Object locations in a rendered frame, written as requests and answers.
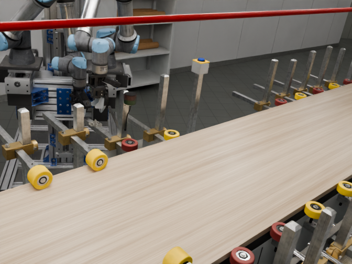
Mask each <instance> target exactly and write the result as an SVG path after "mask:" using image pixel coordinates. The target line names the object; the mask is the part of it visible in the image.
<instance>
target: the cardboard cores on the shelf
mask: <svg viewBox="0 0 352 264"><path fill-rule="evenodd" d="M156 15H166V13H165V12H164V11H159V12H158V11H157V10H156V9H152V8H138V9H133V16H156ZM158 47H159V43H158V42H152V39H140V40H139V45H138V49H137V50H142V49H152V48H158Z"/></svg>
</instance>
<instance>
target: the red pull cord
mask: <svg viewBox="0 0 352 264"><path fill-rule="evenodd" d="M345 12H352V7H347V8H322V9H297V10H271V11H258V12H232V13H207V14H182V15H156V16H131V17H105V18H80V19H55V20H30V21H4V22H0V32H7V31H25V30H44V29H62V28H80V27H98V26H116V25H134V24H153V23H171V22H181V21H199V20H218V19H236V18H254V17H272V16H290V15H308V14H327V13H345Z"/></svg>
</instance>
